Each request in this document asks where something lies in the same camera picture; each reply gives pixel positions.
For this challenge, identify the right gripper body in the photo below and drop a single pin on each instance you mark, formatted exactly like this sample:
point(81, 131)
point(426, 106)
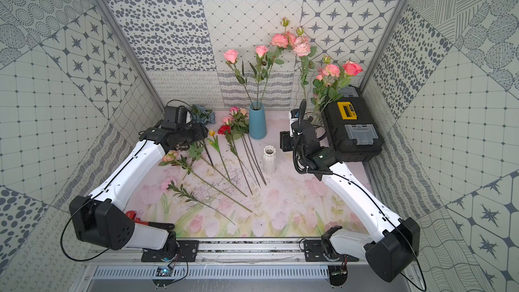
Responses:
point(288, 145)

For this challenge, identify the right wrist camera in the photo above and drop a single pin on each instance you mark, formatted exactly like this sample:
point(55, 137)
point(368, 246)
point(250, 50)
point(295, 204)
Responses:
point(294, 123)

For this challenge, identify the clear glass vase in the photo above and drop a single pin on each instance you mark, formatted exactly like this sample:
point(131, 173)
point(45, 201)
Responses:
point(317, 119)

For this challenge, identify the bunch of artificial flowers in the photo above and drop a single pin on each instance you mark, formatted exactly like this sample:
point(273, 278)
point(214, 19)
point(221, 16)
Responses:
point(225, 159)

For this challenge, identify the aluminium rail frame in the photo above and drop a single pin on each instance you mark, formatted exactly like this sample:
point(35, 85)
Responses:
point(266, 251)

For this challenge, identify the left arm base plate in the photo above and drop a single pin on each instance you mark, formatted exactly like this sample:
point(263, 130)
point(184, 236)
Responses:
point(186, 249)

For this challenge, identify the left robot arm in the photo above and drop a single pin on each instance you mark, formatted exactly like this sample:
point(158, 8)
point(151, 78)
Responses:
point(100, 219)

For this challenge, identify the blue cylindrical vase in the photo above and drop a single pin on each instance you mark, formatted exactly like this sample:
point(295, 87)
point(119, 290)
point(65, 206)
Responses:
point(257, 121)

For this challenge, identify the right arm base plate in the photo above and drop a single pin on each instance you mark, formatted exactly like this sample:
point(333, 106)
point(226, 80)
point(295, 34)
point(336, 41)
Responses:
point(315, 250)

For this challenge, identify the red pipe wrench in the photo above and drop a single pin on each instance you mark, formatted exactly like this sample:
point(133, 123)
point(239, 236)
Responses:
point(146, 222)

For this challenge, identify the pink peony flower stem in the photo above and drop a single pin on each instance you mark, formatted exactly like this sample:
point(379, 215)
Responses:
point(278, 44)

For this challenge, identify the black toolbox yellow latch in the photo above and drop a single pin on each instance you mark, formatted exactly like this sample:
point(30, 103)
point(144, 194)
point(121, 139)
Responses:
point(351, 130)

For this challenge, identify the white ribbed vase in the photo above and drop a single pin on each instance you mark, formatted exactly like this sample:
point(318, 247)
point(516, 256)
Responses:
point(269, 160)

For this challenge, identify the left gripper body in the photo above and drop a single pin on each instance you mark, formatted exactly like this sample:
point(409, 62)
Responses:
point(196, 130)

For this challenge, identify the large pink rose stem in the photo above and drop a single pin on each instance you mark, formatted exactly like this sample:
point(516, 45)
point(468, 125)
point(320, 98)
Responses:
point(344, 73)

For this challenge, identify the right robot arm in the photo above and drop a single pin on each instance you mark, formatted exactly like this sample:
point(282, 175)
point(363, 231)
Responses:
point(391, 243)

